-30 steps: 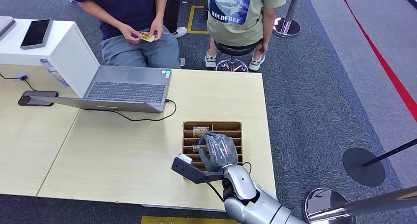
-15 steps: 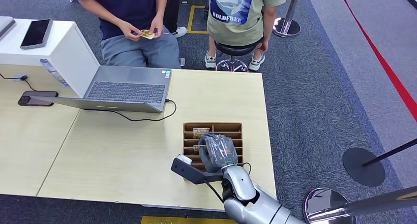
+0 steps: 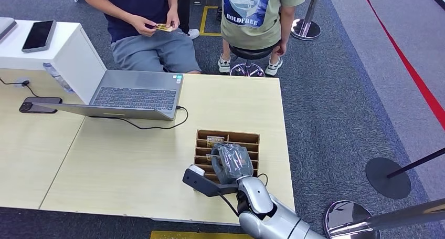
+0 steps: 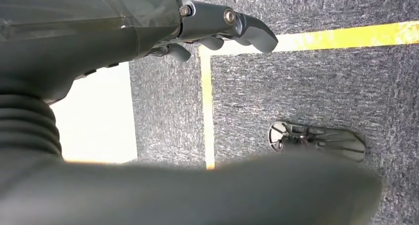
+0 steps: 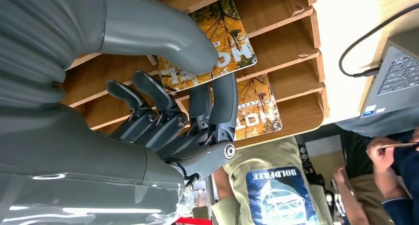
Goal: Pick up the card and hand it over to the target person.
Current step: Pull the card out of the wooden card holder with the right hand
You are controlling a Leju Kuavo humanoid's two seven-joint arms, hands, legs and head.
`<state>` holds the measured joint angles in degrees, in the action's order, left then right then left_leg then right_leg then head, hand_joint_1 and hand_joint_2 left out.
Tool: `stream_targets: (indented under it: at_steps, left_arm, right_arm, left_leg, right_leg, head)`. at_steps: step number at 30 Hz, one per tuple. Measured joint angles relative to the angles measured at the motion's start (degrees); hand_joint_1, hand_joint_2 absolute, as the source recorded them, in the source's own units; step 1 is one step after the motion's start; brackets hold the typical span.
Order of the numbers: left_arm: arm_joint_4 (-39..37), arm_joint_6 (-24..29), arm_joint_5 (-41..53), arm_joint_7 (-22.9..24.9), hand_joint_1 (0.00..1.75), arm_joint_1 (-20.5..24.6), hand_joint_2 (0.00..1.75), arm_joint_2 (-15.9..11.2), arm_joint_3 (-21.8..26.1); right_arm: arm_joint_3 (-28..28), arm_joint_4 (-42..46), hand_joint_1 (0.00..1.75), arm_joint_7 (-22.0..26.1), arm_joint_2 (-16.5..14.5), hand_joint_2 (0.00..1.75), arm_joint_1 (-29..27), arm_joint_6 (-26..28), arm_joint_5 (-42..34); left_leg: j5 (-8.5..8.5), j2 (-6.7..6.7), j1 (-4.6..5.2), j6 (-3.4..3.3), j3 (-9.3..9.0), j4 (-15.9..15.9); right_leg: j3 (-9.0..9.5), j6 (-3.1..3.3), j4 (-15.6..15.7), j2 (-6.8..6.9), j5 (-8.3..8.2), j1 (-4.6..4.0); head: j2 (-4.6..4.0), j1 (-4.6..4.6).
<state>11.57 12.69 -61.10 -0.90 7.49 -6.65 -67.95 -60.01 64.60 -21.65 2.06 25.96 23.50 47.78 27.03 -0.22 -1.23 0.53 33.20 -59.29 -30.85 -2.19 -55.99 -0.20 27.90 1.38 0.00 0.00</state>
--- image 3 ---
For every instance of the person's left hand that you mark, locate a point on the person's left hand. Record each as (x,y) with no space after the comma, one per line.
(280,49)
(173,18)

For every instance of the person's right hand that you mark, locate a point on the person's right hand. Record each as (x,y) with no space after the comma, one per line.
(142,25)

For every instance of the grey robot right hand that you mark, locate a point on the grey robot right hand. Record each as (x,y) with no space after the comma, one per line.
(233,162)

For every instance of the stack of gold cards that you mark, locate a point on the stack of gold cards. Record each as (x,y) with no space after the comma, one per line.
(164,27)

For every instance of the gold hotel key card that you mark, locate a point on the gold hotel key card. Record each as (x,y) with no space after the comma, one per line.
(211,156)
(215,141)

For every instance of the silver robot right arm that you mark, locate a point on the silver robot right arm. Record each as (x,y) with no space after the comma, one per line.
(259,199)

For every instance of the person's right forearm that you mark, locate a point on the person's right forearm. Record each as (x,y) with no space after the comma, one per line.
(107,7)

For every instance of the person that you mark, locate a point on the person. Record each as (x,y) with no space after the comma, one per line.
(184,7)
(139,4)
(253,28)

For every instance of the brown cardboard card holder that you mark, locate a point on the brown cardboard card holder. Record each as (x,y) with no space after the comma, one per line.
(243,138)

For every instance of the black round stool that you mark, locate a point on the black round stool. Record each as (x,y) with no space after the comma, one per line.
(250,53)

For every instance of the chrome stanchion with small base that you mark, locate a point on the chrome stanchion with small base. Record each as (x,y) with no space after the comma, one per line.
(306,28)

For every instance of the grey open laptop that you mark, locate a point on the grey open laptop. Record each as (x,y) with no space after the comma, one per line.
(135,96)

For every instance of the white cabinet box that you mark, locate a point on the white cabinet box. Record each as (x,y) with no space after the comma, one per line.
(73,60)

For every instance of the chrome stanchion with large base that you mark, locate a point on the chrome stanchion with large base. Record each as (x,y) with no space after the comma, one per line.
(342,216)

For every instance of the grey flat device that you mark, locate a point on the grey flat device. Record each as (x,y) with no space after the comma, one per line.
(5,25)

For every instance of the black stanchion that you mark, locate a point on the black stanchion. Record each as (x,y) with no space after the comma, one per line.
(386,180)

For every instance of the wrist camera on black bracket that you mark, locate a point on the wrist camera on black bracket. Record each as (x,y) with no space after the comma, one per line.
(201,183)

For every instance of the dark phone with grey frame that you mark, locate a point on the dark phone with grey frame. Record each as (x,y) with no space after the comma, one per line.
(39,35)

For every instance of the black phone with camera bump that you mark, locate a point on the black phone with camera bump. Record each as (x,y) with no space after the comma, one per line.
(40,101)

